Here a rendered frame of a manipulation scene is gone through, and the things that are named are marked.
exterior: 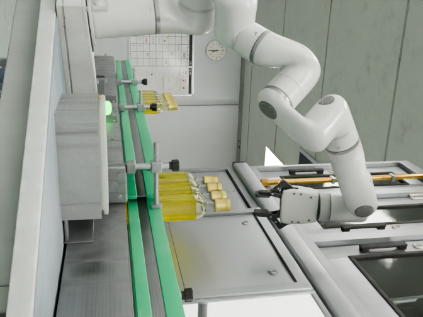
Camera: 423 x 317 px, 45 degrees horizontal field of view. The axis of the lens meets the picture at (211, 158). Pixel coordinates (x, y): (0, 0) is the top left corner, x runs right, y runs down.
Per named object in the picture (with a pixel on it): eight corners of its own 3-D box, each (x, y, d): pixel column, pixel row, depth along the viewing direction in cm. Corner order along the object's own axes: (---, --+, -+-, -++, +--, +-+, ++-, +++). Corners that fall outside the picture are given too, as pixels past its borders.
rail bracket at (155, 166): (128, 211, 124) (179, 208, 127) (126, 144, 119) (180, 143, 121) (127, 205, 127) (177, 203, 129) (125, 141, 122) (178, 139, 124)
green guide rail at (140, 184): (126, 199, 128) (159, 197, 130) (126, 195, 128) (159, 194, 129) (115, 74, 290) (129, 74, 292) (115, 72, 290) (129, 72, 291)
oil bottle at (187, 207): (125, 224, 133) (206, 220, 137) (124, 204, 131) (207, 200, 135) (124, 216, 138) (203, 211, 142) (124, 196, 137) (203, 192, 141)
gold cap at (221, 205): (214, 214, 138) (231, 213, 139) (215, 202, 137) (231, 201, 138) (212, 209, 142) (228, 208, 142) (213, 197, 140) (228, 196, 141)
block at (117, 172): (97, 205, 122) (127, 204, 124) (95, 168, 119) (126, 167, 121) (97, 199, 126) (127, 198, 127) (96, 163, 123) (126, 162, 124)
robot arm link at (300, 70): (243, 51, 115) (297, 82, 110) (279, 16, 120) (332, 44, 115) (242, 90, 126) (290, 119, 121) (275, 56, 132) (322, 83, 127)
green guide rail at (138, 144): (126, 172, 126) (158, 170, 127) (126, 168, 125) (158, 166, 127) (115, 61, 288) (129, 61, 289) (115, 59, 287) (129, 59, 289)
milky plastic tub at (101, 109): (63, 221, 102) (108, 219, 104) (56, 112, 95) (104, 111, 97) (70, 188, 118) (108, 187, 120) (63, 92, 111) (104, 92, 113)
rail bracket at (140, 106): (118, 112, 176) (157, 112, 179) (117, 91, 174) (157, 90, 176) (118, 109, 180) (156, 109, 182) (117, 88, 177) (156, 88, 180)
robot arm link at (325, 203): (324, 218, 146) (315, 217, 146) (327, 189, 143) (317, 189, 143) (328, 229, 139) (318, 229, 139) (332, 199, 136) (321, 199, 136)
